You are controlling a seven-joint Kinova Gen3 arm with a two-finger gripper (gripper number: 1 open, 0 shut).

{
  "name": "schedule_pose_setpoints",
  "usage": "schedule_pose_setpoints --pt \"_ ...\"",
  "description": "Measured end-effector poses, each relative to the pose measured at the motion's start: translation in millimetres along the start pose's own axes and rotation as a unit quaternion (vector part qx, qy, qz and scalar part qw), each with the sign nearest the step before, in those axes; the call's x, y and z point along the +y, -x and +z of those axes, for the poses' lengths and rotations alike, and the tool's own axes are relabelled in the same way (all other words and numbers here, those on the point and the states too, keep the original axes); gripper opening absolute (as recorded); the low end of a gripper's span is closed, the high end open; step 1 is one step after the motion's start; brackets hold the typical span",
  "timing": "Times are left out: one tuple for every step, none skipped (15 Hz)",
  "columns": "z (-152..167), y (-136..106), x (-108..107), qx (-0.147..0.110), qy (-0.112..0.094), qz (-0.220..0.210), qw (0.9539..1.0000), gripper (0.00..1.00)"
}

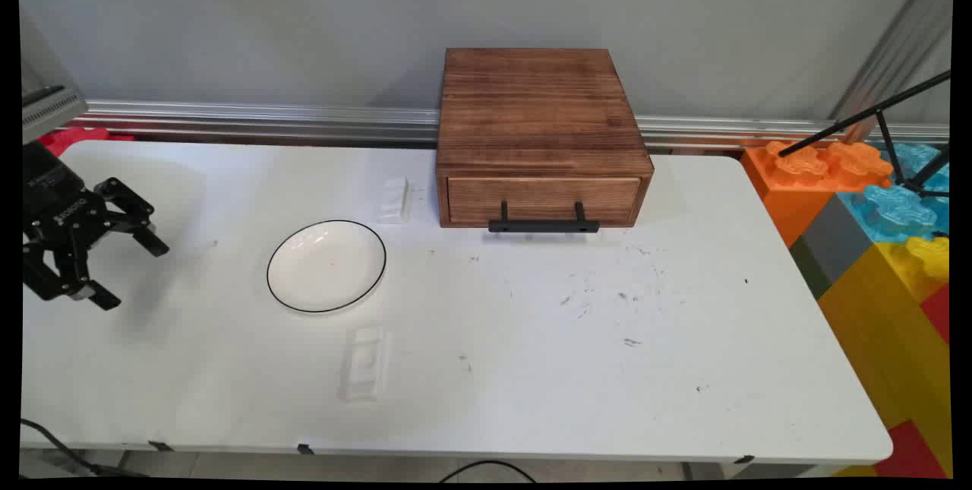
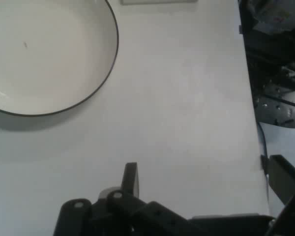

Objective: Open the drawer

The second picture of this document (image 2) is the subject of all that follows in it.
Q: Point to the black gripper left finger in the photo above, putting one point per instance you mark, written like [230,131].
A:
[130,179]

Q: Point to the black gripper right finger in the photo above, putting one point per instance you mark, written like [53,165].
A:
[282,179]

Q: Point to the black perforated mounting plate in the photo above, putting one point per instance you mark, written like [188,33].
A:
[280,108]

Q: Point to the black equipment beside table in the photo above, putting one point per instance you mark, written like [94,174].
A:
[273,41]

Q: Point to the white bowl with dark rim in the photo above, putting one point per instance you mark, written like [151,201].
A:
[46,54]

